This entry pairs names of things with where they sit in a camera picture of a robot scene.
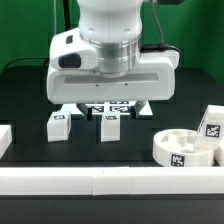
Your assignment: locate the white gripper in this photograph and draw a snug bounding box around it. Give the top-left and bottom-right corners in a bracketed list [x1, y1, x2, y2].
[46, 28, 180, 120]

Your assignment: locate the round white stool seat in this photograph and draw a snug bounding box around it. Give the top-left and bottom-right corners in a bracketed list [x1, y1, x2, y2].
[152, 129, 214, 167]

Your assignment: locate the white marker base plate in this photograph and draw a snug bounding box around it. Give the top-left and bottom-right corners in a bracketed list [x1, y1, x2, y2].
[60, 100, 154, 118]

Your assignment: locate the white front barrier wall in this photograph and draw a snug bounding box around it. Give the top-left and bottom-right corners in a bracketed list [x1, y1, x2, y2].
[0, 167, 224, 196]

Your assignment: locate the white barrier wall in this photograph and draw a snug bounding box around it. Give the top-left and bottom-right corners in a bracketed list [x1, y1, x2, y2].
[0, 167, 224, 196]
[215, 137, 224, 167]
[0, 125, 12, 159]

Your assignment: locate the black vertical cable post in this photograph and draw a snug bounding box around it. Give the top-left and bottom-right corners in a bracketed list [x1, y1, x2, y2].
[62, 0, 71, 31]

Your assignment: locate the white left barrier wall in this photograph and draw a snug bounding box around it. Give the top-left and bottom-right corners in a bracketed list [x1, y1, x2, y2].
[0, 125, 12, 159]

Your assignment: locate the white right barrier wall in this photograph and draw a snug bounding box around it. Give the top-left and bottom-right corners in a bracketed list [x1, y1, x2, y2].
[215, 137, 224, 167]

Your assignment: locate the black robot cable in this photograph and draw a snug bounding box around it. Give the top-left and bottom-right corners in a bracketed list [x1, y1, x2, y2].
[1, 56, 51, 73]

